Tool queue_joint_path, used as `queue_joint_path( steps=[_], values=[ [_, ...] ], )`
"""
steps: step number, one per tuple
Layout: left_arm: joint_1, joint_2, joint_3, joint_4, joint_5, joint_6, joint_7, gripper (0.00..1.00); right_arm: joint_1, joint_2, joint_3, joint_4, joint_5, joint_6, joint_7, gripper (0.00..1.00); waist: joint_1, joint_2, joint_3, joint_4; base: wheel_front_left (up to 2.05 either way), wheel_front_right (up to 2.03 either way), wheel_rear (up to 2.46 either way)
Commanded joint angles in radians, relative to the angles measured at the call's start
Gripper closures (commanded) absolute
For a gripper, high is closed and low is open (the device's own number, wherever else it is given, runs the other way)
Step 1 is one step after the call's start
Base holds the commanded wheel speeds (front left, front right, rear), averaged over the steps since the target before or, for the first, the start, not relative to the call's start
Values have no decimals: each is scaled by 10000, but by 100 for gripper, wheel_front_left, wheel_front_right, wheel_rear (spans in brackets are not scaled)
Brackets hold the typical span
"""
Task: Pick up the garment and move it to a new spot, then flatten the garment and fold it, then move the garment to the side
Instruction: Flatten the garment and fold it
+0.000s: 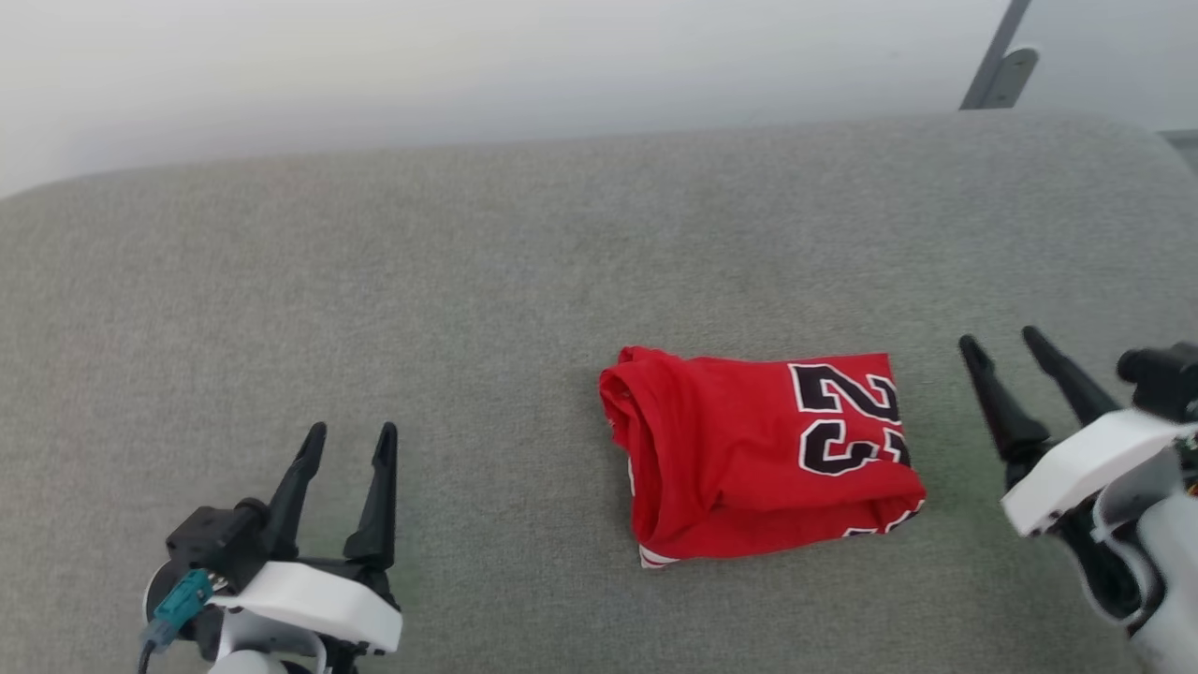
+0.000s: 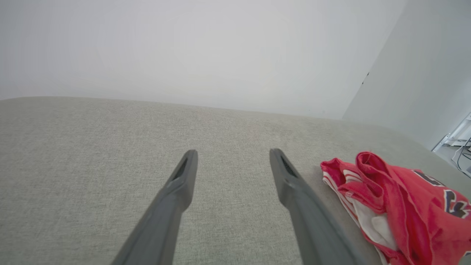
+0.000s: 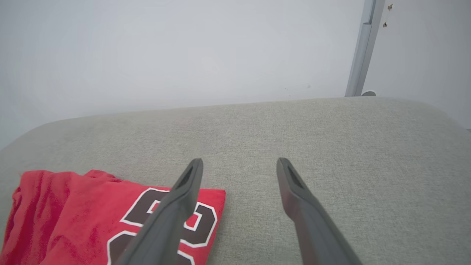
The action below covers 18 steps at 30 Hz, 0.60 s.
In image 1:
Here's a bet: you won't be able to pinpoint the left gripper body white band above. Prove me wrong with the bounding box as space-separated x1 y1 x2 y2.
211 560 403 654

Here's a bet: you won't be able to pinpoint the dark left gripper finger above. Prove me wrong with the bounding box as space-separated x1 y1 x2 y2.
265 421 328 563
343 421 399 572

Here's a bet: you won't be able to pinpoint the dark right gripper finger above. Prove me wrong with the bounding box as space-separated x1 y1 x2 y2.
1022 325 1122 428
958 334 1051 488

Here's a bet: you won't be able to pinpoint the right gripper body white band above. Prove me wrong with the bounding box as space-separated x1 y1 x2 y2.
1001 409 1185 536

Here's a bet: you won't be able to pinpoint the red basketball jersey white sleeves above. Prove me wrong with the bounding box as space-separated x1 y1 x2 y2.
599 346 928 569

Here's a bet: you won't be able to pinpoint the grey fabric sofa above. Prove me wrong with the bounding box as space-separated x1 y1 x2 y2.
0 110 1198 674

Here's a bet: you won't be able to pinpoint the teal cable connector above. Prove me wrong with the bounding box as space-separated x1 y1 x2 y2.
140 568 214 653

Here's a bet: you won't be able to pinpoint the grey metal bracket pole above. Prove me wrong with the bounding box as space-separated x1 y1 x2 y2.
959 0 1041 111

